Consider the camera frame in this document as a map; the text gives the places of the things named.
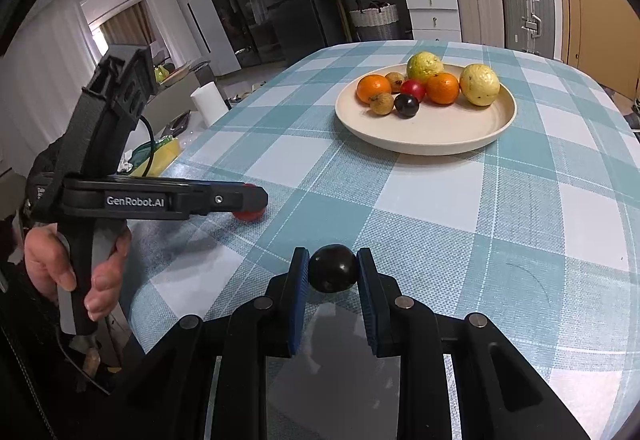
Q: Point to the red tomato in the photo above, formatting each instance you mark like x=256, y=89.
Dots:
x=247, y=216
x=414, y=88

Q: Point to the wooden door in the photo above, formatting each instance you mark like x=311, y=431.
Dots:
x=590, y=9

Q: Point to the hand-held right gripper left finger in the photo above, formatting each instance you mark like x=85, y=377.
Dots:
x=299, y=300

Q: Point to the cream round plate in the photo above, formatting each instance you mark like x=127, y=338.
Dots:
x=450, y=129

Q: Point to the pale yellow passion fruit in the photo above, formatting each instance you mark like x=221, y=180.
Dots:
x=479, y=84

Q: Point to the beige ribbed suitcase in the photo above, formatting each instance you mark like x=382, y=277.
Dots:
x=477, y=4

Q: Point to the white paper towel roll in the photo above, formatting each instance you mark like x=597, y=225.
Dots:
x=210, y=102

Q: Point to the orange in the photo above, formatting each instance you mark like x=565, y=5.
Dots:
x=442, y=88
x=373, y=89

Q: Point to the greenish yellow passion fruit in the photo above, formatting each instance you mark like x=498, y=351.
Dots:
x=425, y=65

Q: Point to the silver hard suitcase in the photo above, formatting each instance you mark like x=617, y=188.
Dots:
x=525, y=9

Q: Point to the small brown fruit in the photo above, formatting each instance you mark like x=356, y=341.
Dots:
x=382, y=103
x=396, y=79

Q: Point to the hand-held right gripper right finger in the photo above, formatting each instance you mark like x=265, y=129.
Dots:
x=367, y=300

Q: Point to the brown curtain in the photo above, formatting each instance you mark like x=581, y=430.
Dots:
x=127, y=27

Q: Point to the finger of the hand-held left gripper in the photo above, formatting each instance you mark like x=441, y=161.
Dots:
x=225, y=198

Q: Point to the dark purple plum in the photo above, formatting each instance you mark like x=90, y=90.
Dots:
x=406, y=105
x=332, y=270

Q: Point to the teal checkered tablecloth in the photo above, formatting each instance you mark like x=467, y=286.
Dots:
x=500, y=220

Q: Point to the yellow plastic bag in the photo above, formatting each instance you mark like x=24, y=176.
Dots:
x=162, y=154

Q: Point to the wicker basket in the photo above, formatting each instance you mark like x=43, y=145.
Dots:
x=375, y=22

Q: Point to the person's left hand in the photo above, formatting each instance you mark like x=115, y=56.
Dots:
x=45, y=260

